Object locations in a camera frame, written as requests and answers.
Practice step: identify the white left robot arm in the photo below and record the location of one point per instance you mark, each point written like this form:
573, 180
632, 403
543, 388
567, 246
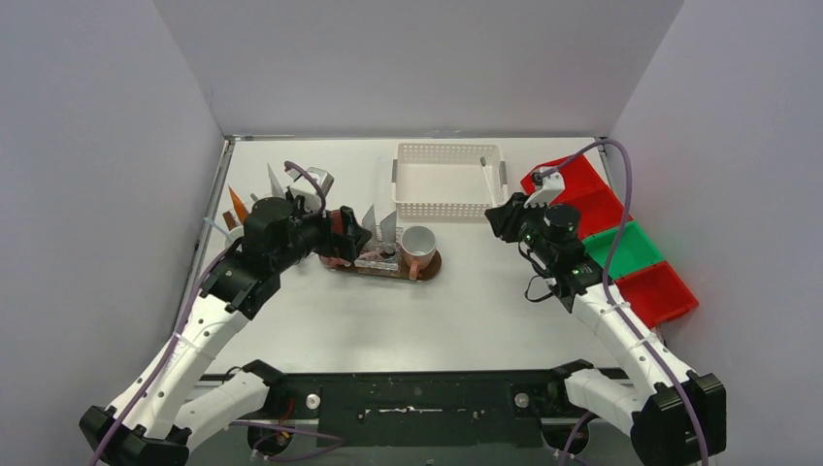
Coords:
151, 422

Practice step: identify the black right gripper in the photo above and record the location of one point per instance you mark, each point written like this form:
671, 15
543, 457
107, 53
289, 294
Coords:
508, 218

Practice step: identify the black capped toothpaste tube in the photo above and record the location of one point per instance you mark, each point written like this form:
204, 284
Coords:
387, 228

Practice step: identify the clear acrylic toothbrush holder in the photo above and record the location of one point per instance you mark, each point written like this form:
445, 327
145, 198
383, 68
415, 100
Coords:
388, 268

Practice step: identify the orange capped toothpaste tube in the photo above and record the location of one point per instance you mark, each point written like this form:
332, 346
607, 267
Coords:
369, 223

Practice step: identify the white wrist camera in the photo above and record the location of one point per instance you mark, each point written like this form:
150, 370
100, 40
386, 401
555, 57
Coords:
548, 184
313, 184

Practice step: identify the white pink toothbrush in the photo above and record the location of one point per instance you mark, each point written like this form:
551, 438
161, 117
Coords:
495, 192

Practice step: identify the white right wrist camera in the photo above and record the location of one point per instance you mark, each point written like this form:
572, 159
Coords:
548, 184

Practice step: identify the white toothpaste tube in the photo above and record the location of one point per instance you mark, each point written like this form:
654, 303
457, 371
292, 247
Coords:
275, 186

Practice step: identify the pink ghost pattern mug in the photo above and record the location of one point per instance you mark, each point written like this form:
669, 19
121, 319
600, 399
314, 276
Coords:
337, 227

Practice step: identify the orange-pink mug white inside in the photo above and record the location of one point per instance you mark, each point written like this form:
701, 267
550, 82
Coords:
418, 247

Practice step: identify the pink mug white inside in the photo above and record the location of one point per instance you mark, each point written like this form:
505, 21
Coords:
233, 235

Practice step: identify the light blue toothbrush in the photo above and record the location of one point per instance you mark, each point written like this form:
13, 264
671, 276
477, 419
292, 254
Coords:
212, 223

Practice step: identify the wooden acrylic toothbrush holder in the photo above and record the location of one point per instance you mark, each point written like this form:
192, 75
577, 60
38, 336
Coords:
230, 220

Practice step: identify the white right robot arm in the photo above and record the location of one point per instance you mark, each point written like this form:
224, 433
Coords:
672, 414

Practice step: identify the white perforated plastic basket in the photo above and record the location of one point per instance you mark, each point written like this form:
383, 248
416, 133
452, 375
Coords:
444, 181

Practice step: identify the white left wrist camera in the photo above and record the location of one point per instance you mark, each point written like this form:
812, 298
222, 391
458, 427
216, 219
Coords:
313, 184

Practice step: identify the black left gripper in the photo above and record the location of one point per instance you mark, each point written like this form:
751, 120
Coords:
344, 233

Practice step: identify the red plastic organizer tray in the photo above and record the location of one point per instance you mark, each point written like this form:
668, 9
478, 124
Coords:
656, 293

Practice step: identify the green plastic tray insert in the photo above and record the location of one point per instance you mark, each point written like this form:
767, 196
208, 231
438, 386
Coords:
635, 250

